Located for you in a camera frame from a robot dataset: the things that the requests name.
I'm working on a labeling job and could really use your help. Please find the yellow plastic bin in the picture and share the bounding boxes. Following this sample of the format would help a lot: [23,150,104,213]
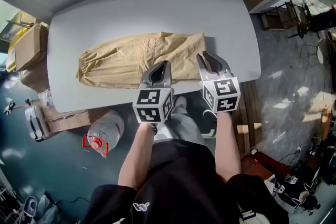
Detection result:
[6,28,27,73]

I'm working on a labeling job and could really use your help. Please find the large cardboard box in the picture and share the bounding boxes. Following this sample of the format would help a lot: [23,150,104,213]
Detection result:
[88,107,111,124]
[44,109,91,133]

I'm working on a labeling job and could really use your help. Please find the black cable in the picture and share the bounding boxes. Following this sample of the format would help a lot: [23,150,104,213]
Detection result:
[202,109,218,120]

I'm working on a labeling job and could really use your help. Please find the person's black shirt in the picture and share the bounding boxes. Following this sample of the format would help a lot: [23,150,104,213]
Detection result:
[90,138,289,224]

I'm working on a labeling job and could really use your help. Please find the round white side table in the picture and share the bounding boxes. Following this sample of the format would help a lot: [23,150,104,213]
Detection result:
[316,39,331,65]

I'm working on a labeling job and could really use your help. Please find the wooden slat platform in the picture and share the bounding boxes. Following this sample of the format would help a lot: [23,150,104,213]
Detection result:
[230,81,266,155]

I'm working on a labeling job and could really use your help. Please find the plastic-wrapped cardboard box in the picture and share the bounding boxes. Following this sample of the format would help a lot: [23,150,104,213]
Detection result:
[19,60,50,94]

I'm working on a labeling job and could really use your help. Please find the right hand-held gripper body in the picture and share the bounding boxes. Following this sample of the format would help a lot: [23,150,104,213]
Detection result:
[200,74,242,114]

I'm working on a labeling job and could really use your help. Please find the small cardboard box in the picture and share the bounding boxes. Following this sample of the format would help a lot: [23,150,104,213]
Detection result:
[14,24,49,71]

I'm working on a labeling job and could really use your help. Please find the black standing rack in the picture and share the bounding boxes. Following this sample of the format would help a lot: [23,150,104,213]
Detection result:
[307,5,336,32]

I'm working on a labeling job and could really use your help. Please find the person's white shoe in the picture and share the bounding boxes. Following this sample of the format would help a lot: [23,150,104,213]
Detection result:
[173,96,187,110]

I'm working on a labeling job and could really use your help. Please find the clear plastic packet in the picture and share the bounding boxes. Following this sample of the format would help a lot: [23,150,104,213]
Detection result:
[38,89,55,108]

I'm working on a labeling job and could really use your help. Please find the beige cloth garment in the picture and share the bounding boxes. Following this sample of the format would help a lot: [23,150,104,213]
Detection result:
[76,31,207,89]

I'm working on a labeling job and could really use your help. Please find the clear water jug red handle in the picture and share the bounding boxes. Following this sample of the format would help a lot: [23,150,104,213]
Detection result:
[82,110,125,158]

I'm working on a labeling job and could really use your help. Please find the silver suitcase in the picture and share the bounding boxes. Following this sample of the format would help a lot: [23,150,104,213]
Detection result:
[25,105,49,142]

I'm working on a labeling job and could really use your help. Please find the wooden shelf rack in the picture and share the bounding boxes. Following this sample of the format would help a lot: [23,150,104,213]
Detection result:
[259,0,308,32]

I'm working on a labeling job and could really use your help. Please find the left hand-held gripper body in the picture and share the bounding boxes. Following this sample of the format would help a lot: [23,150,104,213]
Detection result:
[132,82,176,124]

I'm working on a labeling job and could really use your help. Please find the black wire chair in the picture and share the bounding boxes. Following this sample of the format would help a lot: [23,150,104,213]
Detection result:
[300,43,320,69]

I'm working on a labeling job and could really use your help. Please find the person's left forearm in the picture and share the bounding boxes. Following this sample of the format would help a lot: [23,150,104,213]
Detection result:
[118,123,158,191]

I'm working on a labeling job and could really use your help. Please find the black and white bag strap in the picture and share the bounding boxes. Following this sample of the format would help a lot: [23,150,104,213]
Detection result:
[237,208,263,224]

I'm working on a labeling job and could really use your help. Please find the red cloth bag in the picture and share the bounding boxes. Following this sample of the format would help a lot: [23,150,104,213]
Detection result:
[241,151,293,184]

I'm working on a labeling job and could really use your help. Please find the person's right forearm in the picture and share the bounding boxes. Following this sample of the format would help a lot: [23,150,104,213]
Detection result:
[214,111,242,183]

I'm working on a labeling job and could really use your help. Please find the person's grey trousers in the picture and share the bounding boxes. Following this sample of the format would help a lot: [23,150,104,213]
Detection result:
[164,106,208,147]

